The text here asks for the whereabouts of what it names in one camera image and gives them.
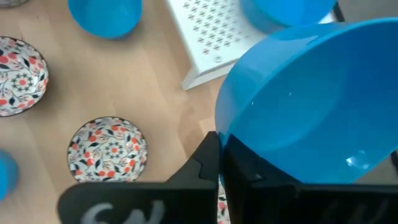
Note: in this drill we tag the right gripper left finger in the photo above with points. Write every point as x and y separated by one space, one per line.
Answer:
186 199

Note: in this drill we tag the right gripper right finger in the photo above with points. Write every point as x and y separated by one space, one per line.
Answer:
264 202

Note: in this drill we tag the blue plastic mini bowl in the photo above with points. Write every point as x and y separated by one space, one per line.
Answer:
105 15
253 21
295 11
6 174
311 93

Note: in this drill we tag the white perforated metal shelf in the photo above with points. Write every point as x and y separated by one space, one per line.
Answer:
214 34

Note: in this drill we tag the grey white triangle-patterned pot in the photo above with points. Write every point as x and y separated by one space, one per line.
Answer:
9 2

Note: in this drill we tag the black aluminium table frame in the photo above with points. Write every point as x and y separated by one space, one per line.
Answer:
339 12

